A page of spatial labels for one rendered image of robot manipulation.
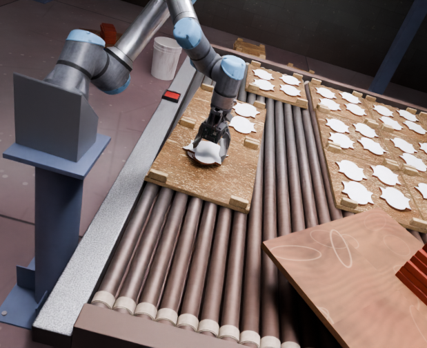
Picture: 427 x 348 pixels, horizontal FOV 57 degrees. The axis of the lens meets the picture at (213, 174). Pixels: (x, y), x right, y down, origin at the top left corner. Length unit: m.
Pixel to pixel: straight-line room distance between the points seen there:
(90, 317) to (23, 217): 1.62
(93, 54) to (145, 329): 0.89
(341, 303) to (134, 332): 0.46
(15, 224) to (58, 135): 1.12
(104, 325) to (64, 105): 0.70
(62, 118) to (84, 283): 0.57
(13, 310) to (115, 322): 1.20
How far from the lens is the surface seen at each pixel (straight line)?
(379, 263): 1.15
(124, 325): 0.89
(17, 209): 2.51
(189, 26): 1.17
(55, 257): 1.75
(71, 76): 1.34
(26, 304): 2.07
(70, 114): 1.31
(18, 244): 2.32
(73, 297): 0.96
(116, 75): 1.47
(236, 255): 1.12
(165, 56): 4.25
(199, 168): 1.36
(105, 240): 1.08
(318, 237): 1.11
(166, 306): 0.97
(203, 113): 1.73
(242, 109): 1.86
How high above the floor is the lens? 1.70
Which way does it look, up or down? 34 degrees down
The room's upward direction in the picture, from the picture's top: 18 degrees clockwise
